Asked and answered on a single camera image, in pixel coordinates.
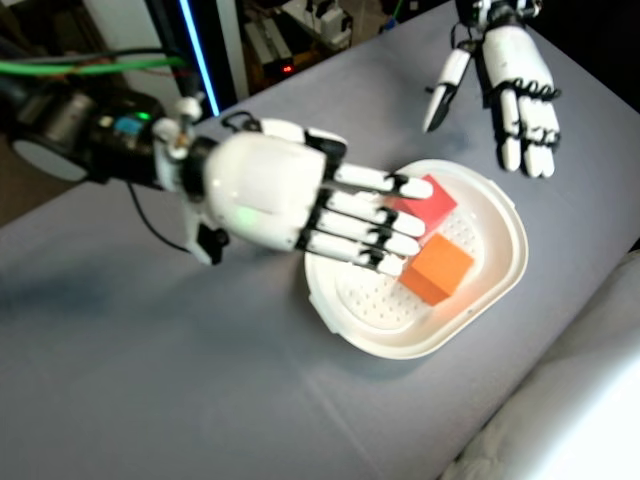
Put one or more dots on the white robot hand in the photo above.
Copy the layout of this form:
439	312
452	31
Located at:
515	60
260	185

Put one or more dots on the red cube block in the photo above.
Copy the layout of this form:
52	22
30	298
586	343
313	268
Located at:
435	207

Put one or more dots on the orange cube block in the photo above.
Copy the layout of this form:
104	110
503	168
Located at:
440	270

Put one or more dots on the black device with red light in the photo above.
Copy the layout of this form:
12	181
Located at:
281	69

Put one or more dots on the grey ribbed device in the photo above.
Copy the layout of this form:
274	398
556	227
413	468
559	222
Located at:
265	42

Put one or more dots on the white box on shelf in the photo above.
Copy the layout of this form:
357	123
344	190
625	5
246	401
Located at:
336	22

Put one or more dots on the white perforated oval basket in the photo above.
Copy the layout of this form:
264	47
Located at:
480	240

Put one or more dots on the grey table cloth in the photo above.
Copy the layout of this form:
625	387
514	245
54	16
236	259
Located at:
175	350

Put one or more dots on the white fabric cover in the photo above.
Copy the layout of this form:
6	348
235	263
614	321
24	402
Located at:
575	400

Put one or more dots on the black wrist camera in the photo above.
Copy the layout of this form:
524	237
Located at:
212	242

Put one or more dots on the black post with blue light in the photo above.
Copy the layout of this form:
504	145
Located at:
197	50

